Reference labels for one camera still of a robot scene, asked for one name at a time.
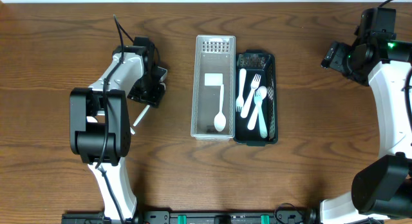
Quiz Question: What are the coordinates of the white spoon bowl down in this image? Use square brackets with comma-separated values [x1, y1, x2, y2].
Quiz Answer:
[214, 84, 226, 132]

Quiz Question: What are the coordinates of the white fork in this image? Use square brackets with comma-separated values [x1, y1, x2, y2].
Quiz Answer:
[240, 73, 261, 118]
[236, 68, 247, 113]

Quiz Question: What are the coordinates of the pale green fork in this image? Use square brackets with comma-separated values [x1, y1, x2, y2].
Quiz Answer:
[256, 86, 268, 138]

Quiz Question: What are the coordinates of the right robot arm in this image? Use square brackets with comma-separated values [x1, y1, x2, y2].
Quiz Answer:
[317, 6, 411, 223]

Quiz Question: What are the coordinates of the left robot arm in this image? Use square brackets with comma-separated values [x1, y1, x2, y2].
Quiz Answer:
[62, 37, 167, 223]

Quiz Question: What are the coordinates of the white sticker label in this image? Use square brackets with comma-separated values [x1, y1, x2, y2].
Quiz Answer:
[204, 73, 223, 86]

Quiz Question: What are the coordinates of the clear plastic basket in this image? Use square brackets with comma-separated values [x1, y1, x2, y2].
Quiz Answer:
[191, 35, 236, 141]

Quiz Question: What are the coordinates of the black plastic basket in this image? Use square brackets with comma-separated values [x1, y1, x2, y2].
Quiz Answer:
[234, 50, 278, 146]

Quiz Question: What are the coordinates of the left black cable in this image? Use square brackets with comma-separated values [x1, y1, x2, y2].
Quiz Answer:
[95, 14, 162, 223]

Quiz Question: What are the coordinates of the black cable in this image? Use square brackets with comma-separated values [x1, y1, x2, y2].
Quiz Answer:
[378, 0, 412, 125]
[95, 14, 162, 223]

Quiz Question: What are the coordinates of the right black cable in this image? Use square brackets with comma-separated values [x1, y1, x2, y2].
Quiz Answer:
[378, 0, 412, 125]

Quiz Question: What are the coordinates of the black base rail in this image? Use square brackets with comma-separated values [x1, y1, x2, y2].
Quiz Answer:
[61, 203, 386, 224]

